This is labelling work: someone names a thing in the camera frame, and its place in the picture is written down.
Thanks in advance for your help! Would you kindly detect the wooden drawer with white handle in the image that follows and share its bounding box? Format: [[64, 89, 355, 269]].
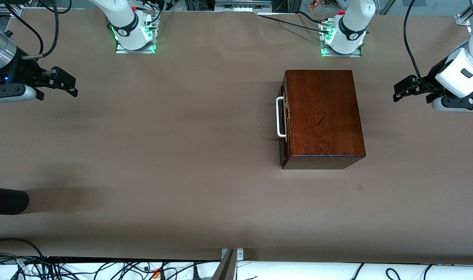
[[276, 76, 291, 166]]

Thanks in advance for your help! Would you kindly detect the dark wooden drawer cabinet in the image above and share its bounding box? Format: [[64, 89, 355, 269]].
[[282, 70, 366, 170]]

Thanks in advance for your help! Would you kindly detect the black cylindrical object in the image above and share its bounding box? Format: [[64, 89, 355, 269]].
[[0, 187, 30, 215]]

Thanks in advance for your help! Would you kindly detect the table cover sheet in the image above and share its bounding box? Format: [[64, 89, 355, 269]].
[[0, 8, 473, 266]]

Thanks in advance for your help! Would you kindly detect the grey equipment box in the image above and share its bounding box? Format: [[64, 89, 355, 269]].
[[214, 0, 273, 12]]

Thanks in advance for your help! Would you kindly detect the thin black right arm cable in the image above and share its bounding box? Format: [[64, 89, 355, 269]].
[[5, 15, 45, 55]]

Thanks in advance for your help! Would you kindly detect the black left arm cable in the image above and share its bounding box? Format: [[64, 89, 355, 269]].
[[403, 0, 430, 92]]

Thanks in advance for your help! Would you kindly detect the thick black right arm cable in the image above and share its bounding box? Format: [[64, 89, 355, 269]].
[[22, 0, 60, 60]]

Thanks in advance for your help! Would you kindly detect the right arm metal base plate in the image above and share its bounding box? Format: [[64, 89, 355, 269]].
[[115, 39, 156, 54]]

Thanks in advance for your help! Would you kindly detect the aluminium frame extrusion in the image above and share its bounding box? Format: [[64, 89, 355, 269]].
[[454, 5, 473, 26], [0, 6, 25, 17]]

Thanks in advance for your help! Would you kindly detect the black cable on table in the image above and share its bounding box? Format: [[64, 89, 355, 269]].
[[258, 14, 326, 33]]

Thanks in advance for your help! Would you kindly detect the silver mounting bracket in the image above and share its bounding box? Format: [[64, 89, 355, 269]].
[[221, 248, 245, 260]]

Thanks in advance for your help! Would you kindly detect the grey metal post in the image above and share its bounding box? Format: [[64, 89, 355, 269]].
[[211, 249, 237, 280]]

